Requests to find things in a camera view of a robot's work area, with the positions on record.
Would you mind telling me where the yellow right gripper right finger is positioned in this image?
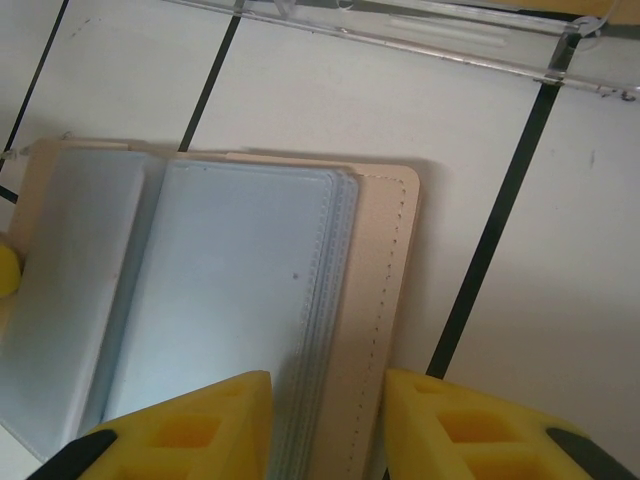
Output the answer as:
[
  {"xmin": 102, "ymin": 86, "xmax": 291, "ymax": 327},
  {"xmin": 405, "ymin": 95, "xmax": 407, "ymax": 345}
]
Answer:
[{"xmin": 382, "ymin": 368, "xmax": 640, "ymax": 480}]

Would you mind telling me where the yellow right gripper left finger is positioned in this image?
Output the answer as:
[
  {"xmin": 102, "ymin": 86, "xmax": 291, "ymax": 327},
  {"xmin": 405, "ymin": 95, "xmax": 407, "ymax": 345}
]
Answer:
[{"xmin": 39, "ymin": 369, "xmax": 275, "ymax": 480}]

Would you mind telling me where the beige leather card holder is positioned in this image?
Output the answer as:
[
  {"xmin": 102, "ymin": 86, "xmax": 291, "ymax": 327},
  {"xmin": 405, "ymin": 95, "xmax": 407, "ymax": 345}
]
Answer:
[{"xmin": 0, "ymin": 138, "xmax": 424, "ymax": 480}]

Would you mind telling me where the clear acrylic organizer box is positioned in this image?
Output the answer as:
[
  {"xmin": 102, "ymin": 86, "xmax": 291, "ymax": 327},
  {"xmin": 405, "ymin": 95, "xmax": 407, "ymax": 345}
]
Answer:
[{"xmin": 159, "ymin": 0, "xmax": 640, "ymax": 105}]

